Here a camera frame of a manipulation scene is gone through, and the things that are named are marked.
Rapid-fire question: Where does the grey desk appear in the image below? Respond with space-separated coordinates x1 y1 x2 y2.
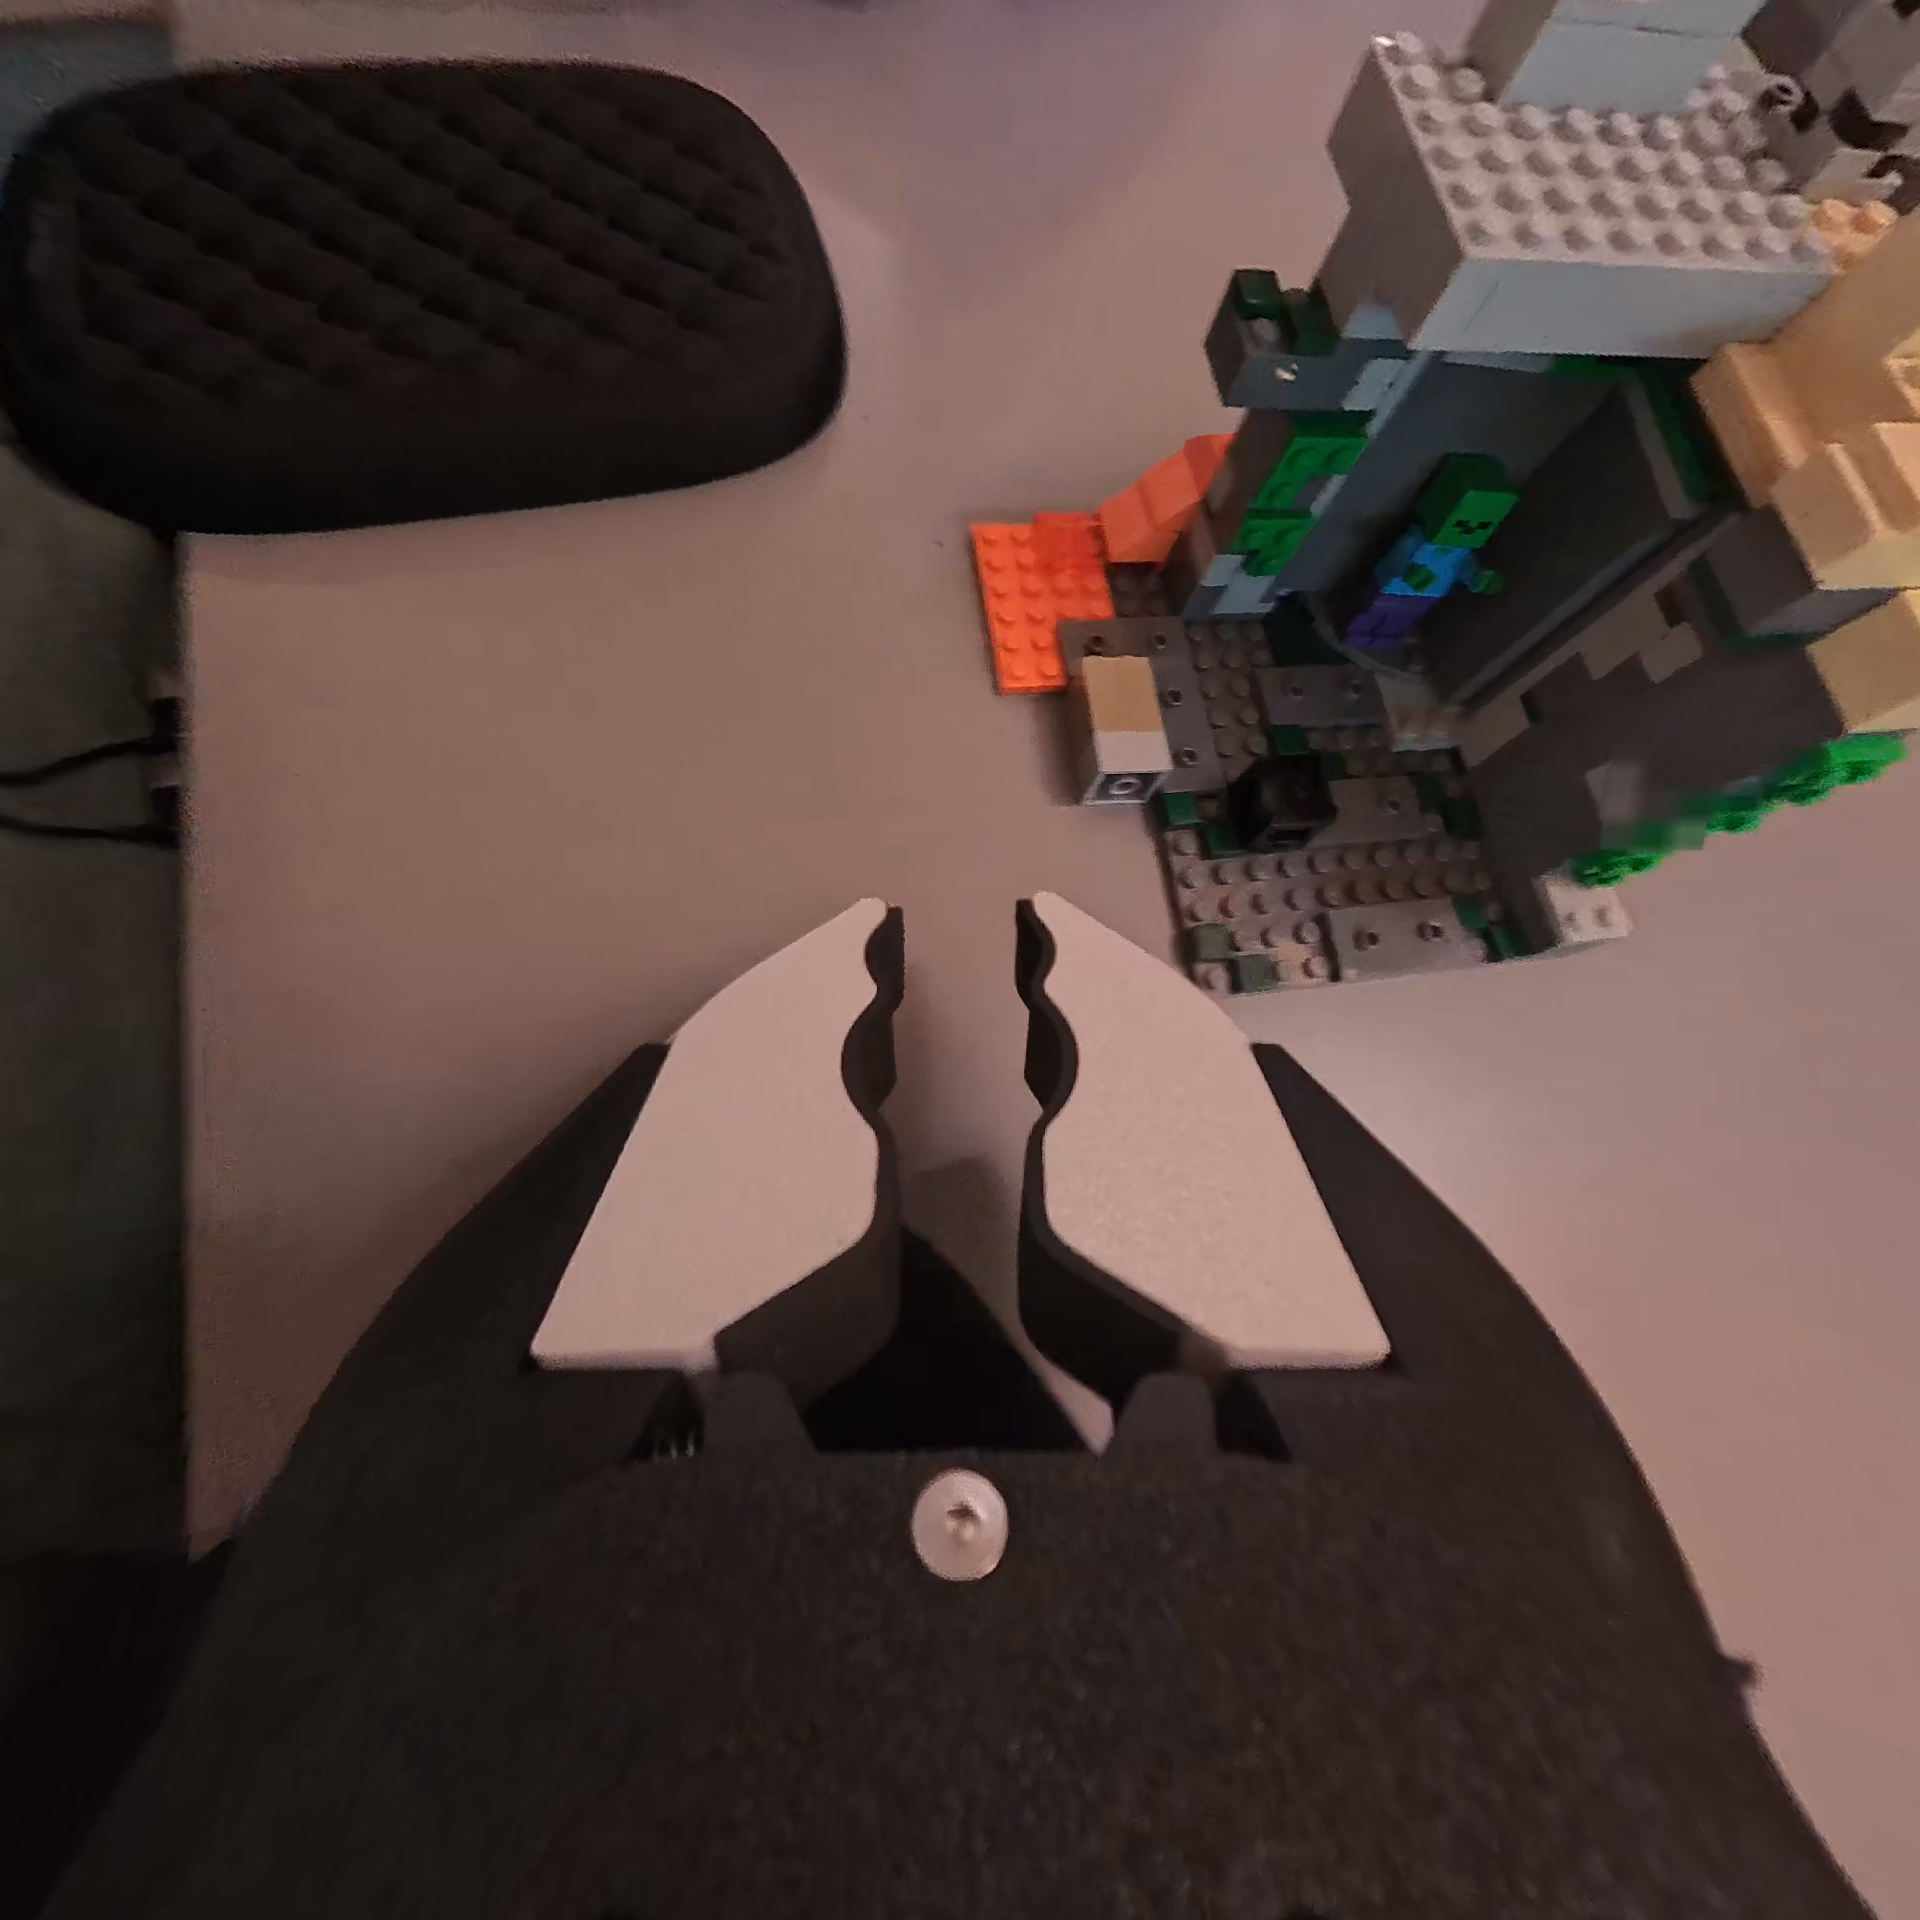
163 0 1920 1920

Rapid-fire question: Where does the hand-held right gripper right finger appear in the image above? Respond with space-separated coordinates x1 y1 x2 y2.
1012 892 1392 1446

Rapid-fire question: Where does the green toy zombie figure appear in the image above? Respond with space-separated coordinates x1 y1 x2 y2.
1346 451 1511 671

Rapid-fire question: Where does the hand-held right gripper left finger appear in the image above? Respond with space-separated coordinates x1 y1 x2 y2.
528 896 912 1446

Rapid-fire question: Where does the black quilted wrist pad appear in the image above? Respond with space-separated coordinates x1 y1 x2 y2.
0 57 849 538

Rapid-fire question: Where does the pale toy brick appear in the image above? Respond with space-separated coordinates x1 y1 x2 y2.
1075 654 1176 811

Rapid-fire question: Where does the toy brick building model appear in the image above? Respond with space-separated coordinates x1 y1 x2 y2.
965 0 1920 1000

